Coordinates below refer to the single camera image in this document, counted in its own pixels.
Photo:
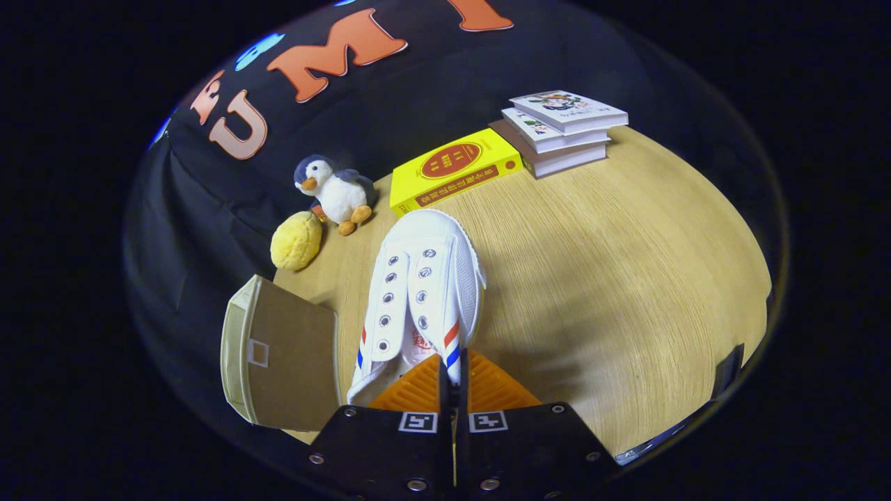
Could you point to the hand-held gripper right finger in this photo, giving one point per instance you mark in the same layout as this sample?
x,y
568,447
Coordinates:
x,y
463,403

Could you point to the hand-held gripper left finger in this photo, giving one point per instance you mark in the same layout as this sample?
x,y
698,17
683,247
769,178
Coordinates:
x,y
444,396

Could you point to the white canvas shoe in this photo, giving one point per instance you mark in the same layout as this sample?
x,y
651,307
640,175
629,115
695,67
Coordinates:
x,y
431,243

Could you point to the brown fabric storage box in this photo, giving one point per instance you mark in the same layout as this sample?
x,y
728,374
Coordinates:
x,y
292,362

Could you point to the yellow plush bun toy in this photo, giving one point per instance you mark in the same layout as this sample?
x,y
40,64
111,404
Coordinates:
x,y
296,243

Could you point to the yellow book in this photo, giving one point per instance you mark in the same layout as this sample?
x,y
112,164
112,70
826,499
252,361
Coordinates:
x,y
452,174

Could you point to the plush penguin toy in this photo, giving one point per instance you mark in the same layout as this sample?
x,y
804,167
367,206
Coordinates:
x,y
337,195

